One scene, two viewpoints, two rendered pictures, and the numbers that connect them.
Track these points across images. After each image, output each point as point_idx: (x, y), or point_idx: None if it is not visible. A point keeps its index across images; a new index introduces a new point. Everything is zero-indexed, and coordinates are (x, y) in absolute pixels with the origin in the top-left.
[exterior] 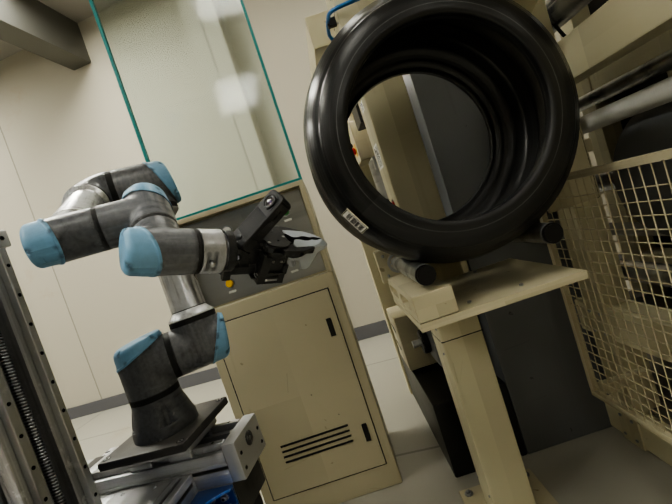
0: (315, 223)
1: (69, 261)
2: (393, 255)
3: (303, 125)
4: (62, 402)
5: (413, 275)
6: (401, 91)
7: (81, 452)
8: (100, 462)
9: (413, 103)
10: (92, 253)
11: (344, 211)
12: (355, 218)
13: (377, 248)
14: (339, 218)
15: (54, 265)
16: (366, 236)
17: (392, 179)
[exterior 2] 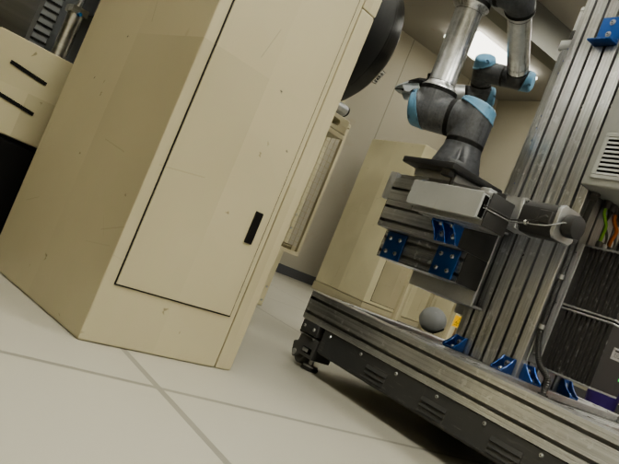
0: None
1: (516, 89)
2: (349, 93)
3: (401, 14)
4: (522, 146)
5: (346, 109)
6: None
7: (510, 177)
8: (500, 190)
9: None
10: (507, 87)
11: (384, 71)
12: (380, 77)
13: (356, 87)
14: (378, 67)
15: (522, 90)
16: (368, 83)
17: None
